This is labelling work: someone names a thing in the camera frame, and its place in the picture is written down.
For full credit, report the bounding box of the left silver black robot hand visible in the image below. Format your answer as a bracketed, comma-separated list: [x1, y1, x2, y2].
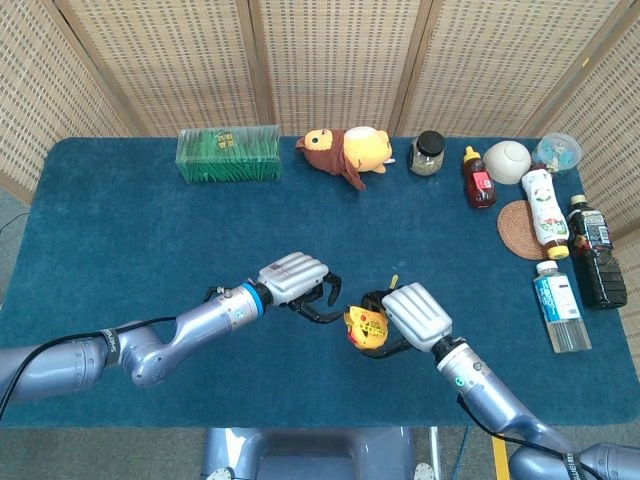
[258, 251, 346, 325]

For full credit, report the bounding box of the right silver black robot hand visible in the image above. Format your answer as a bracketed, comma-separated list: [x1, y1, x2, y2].
[358, 282, 454, 359]

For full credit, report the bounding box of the yellow tape measure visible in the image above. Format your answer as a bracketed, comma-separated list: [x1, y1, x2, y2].
[342, 273, 400, 350]

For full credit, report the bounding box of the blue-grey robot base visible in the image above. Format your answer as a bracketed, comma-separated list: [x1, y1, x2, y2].
[202, 427, 416, 480]

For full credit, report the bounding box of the yellow floor tape strip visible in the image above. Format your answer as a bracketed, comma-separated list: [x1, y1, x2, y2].
[490, 426, 511, 480]

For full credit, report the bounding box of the blue table mat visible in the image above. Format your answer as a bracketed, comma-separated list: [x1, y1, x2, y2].
[0, 137, 636, 430]

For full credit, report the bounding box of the round woven coaster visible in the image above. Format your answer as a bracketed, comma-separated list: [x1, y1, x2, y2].
[496, 199, 550, 261]

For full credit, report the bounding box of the clear box of green packets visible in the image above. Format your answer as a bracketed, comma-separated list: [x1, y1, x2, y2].
[175, 124, 284, 185]

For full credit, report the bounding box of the white table leg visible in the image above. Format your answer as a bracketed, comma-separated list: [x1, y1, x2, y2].
[428, 426, 443, 480]

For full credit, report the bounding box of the water bottle with blue label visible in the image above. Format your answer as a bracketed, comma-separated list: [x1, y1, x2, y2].
[532, 260, 593, 355]

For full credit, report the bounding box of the honey squeeze bottle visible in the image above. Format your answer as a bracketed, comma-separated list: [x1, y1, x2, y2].
[462, 145, 499, 210]

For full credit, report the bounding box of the yellow brown plush toy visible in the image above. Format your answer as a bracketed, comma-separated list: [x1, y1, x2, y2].
[294, 125, 399, 192]

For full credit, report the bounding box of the glass jar with black lid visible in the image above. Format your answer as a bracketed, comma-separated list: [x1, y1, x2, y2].
[408, 130, 446, 177]

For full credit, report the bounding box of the white labelled drink bottle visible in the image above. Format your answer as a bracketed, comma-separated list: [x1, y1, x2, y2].
[520, 168, 572, 261]

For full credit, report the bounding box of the white bowl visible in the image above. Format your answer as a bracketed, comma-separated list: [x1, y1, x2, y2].
[482, 140, 533, 186]

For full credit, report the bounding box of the dark tea bottle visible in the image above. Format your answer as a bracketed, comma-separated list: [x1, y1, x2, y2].
[565, 194, 629, 310]

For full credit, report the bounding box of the clear tub of blue clips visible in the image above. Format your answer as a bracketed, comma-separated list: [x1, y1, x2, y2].
[531, 132, 583, 176]

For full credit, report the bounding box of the woven bamboo folding screen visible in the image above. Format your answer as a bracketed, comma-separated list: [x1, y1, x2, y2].
[0, 0, 640, 321]

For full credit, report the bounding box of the blue floor cable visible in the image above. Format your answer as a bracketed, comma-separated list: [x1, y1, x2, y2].
[452, 426, 471, 480]

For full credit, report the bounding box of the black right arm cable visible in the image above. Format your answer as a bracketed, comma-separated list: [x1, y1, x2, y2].
[457, 393, 576, 459]

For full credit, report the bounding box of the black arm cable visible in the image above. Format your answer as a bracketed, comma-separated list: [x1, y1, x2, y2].
[457, 393, 576, 459]
[0, 317, 176, 416]

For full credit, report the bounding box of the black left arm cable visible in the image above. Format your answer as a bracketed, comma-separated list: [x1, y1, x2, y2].
[0, 317, 176, 416]

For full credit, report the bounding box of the black floor cable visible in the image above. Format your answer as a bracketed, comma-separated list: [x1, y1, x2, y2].
[0, 211, 31, 235]

